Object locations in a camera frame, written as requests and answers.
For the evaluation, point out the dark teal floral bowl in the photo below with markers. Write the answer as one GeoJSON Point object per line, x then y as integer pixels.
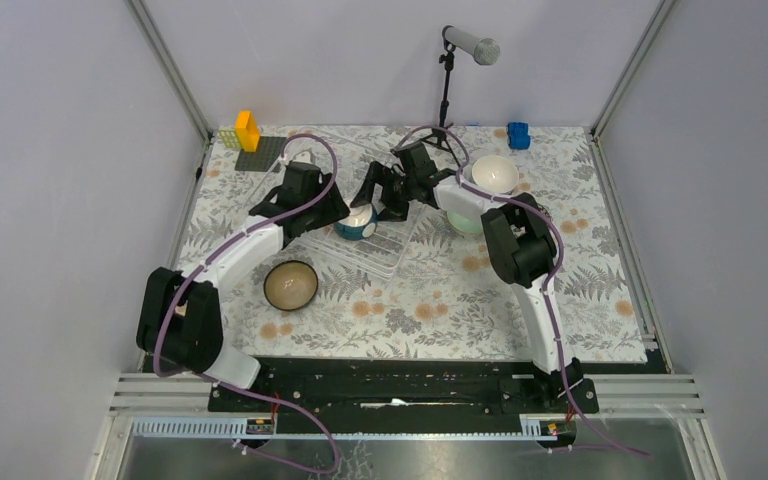
{"type": "Point", "coordinates": [291, 285]}

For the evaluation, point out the light green celadon bowl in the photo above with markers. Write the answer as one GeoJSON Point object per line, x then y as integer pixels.
{"type": "Point", "coordinates": [464, 226]}

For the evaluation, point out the lime green toy block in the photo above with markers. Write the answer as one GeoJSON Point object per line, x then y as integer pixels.
{"type": "Point", "coordinates": [229, 138]}

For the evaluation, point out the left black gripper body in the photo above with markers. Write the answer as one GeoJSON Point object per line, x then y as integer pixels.
{"type": "Point", "coordinates": [329, 207]}

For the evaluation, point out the yellow toy block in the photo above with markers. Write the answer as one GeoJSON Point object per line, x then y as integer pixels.
{"type": "Point", "coordinates": [247, 131]}

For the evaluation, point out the dark grey building plate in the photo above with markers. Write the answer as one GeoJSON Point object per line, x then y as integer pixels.
{"type": "Point", "coordinates": [263, 158]}

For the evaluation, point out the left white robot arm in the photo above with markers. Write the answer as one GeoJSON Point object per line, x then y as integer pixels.
{"type": "Point", "coordinates": [181, 316]}

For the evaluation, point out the blue toy block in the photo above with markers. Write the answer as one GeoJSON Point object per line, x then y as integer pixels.
{"type": "Point", "coordinates": [518, 134]}

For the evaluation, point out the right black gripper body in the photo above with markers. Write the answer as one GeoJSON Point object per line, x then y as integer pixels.
{"type": "Point", "coordinates": [398, 195]}

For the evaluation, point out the grey microphone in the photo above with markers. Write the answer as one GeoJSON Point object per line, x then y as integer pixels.
{"type": "Point", "coordinates": [484, 51]}

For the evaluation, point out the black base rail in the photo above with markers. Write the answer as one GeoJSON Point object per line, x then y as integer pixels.
{"type": "Point", "coordinates": [386, 396]}

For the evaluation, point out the teal white spotted bowl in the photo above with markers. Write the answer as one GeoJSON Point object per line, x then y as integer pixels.
{"type": "Point", "coordinates": [361, 223]}

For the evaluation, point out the red orange patterned bowl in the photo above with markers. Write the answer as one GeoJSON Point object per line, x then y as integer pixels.
{"type": "Point", "coordinates": [544, 210]}

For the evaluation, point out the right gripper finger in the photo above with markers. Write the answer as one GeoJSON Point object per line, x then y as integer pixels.
{"type": "Point", "coordinates": [365, 194]}
{"type": "Point", "coordinates": [385, 175]}

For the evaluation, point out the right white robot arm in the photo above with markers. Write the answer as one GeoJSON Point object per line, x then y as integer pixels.
{"type": "Point", "coordinates": [523, 245]}

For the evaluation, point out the white ribbed bowl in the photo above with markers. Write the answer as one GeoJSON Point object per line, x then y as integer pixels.
{"type": "Point", "coordinates": [495, 174]}

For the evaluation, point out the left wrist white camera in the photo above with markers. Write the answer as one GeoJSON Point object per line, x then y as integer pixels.
{"type": "Point", "coordinates": [302, 157]}

